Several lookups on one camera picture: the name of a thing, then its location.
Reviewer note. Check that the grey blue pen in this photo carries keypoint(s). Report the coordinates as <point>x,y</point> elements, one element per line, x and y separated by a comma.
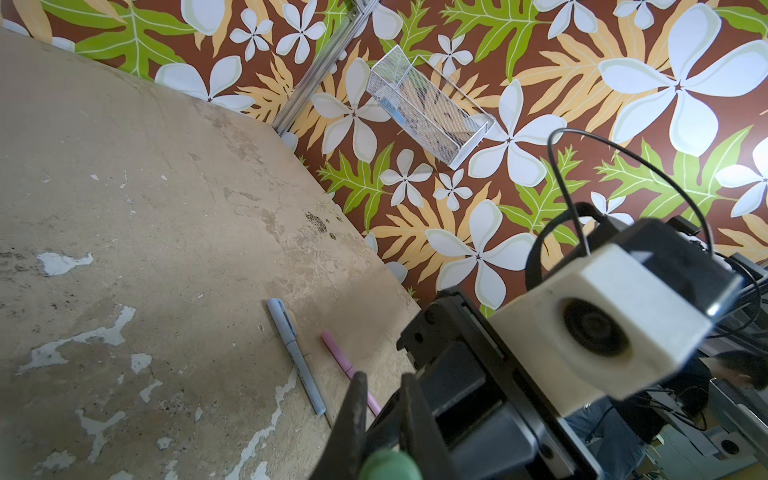
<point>288,335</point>

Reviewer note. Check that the dark green pen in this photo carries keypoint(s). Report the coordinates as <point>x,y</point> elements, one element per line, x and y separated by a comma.
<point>389,465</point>

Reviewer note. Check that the pink pen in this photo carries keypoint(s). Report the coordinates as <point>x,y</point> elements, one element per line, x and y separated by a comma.
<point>347,367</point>

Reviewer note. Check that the white mesh basket right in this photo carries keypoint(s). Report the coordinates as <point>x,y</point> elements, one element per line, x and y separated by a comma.
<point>429,107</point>

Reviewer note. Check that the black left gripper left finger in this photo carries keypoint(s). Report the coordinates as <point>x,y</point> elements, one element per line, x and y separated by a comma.
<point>343,455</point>

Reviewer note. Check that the aluminium corner post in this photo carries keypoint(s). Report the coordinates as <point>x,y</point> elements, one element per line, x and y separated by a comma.
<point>321,65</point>

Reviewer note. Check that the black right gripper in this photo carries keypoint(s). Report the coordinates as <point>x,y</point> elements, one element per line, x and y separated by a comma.
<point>493,419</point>

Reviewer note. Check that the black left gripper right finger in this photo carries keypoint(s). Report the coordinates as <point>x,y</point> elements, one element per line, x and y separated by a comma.
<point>420,436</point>

